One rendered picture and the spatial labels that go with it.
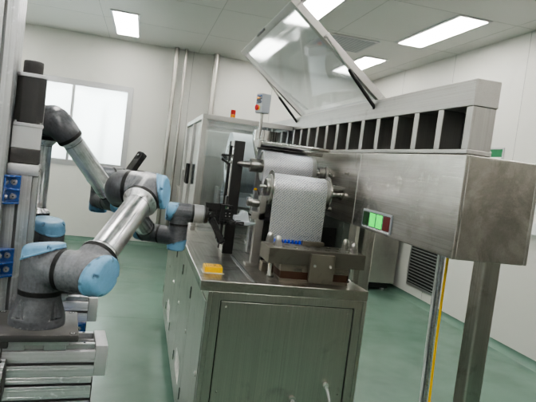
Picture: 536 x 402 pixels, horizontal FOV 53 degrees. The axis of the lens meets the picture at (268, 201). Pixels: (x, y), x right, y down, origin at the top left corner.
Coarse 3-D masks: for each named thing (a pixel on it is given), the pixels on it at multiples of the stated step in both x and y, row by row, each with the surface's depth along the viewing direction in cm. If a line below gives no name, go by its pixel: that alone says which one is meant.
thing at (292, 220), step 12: (276, 204) 225; (288, 204) 226; (300, 204) 227; (312, 204) 229; (324, 204) 230; (276, 216) 226; (288, 216) 227; (300, 216) 228; (312, 216) 229; (276, 228) 226; (288, 228) 227; (300, 228) 228; (312, 228) 230; (300, 240) 229; (312, 240) 230
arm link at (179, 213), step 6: (168, 204) 213; (174, 204) 213; (180, 204) 214; (186, 204) 215; (192, 204) 216; (168, 210) 212; (174, 210) 212; (180, 210) 213; (186, 210) 213; (192, 210) 214; (168, 216) 212; (174, 216) 213; (180, 216) 213; (186, 216) 213; (192, 216) 214; (174, 222) 213; (180, 222) 213; (186, 222) 215; (192, 222) 216
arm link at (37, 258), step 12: (24, 252) 146; (36, 252) 145; (48, 252) 146; (60, 252) 147; (24, 264) 146; (36, 264) 145; (48, 264) 145; (24, 276) 146; (36, 276) 145; (48, 276) 145; (24, 288) 146; (36, 288) 146; (48, 288) 147
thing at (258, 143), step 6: (258, 144) 251; (264, 144) 252; (270, 144) 257; (276, 144) 254; (282, 144) 254; (288, 144) 255; (294, 144) 256; (300, 150) 265; (306, 150) 257; (312, 150) 262; (318, 150) 259; (324, 150) 259
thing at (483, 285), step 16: (368, 240) 251; (368, 256) 251; (368, 272) 252; (480, 272) 164; (496, 272) 163; (480, 288) 163; (496, 288) 164; (480, 304) 163; (480, 320) 164; (464, 336) 168; (480, 336) 164; (464, 352) 167; (480, 352) 165; (464, 368) 166; (480, 368) 165; (464, 384) 165; (480, 384) 166; (464, 400) 165
